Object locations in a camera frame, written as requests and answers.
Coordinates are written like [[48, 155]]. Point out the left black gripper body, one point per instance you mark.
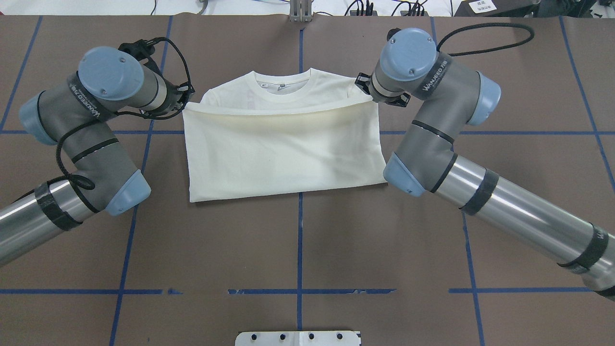
[[179, 97]]

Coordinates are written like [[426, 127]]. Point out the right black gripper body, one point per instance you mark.
[[366, 86]]

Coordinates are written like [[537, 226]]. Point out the cream long-sleeve cat shirt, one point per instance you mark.
[[261, 135]]

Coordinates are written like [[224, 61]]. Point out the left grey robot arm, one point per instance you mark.
[[96, 172]]

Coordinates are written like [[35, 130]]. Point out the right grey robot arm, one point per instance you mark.
[[453, 96]]

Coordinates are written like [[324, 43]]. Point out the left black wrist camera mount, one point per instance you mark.
[[141, 50]]

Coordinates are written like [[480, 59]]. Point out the aluminium frame post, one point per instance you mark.
[[300, 11]]

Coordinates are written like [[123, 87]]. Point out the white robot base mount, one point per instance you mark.
[[299, 338]]

